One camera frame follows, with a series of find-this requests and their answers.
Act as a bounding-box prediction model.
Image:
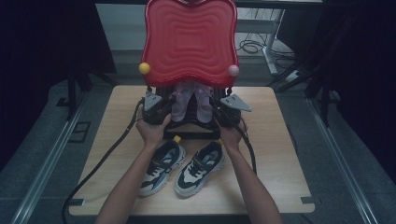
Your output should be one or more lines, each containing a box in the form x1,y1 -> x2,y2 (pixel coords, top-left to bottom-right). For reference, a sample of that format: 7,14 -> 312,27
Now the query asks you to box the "coil of black cables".
236,31 -> 297,62

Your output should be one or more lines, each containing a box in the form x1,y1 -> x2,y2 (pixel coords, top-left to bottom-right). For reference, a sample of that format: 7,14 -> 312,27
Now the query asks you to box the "white metal desk frame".
235,8 -> 286,77

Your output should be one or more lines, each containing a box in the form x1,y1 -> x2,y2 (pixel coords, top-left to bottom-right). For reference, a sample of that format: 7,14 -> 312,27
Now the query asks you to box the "black curtain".
276,0 -> 396,185
0,0 -> 117,171

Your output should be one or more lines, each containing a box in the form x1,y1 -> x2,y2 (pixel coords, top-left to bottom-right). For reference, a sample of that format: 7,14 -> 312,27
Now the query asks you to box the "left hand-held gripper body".
142,91 -> 173,126

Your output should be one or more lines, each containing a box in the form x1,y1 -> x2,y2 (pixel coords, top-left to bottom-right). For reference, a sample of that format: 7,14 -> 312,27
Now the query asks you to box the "person's right hand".
219,119 -> 249,151

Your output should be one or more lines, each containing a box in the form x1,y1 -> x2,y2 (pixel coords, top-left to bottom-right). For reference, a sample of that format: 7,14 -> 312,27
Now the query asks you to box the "white power strip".
284,69 -> 304,83

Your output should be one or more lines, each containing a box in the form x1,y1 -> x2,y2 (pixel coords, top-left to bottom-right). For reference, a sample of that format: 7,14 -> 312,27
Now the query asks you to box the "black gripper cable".
61,97 -> 146,224
211,96 -> 258,175

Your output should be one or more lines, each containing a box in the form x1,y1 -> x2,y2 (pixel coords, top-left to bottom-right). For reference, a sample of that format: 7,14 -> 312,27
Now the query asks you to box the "person's left hand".
135,112 -> 173,147

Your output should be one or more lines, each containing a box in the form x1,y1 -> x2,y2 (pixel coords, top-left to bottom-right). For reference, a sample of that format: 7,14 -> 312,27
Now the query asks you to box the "purple child sandal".
171,82 -> 197,123
195,83 -> 217,124

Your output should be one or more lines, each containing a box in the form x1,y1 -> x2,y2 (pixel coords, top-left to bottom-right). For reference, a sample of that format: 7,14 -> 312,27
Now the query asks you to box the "navy and white child sneaker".
138,134 -> 187,198
174,138 -> 228,199

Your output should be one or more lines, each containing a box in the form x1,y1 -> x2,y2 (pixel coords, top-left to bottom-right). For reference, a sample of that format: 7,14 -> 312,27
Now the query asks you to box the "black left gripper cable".
61,97 -> 146,224

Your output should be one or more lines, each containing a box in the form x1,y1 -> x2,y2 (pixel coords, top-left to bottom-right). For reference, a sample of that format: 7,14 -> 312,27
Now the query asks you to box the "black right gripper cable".
211,96 -> 258,175

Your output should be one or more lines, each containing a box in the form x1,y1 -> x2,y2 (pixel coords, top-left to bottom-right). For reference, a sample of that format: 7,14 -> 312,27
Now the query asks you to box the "black metal stand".
55,60 -> 120,122
267,59 -> 341,129

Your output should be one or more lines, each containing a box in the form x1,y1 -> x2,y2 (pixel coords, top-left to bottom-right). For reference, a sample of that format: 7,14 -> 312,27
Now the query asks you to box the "aluminium floor rail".
10,92 -> 90,224
306,97 -> 379,224

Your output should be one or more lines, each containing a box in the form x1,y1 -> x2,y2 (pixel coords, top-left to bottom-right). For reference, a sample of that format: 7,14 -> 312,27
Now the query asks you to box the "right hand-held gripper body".
214,92 -> 253,128

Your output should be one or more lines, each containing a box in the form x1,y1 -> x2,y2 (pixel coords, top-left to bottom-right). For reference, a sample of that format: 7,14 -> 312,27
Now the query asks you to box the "red and black shoe rack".
138,0 -> 241,141

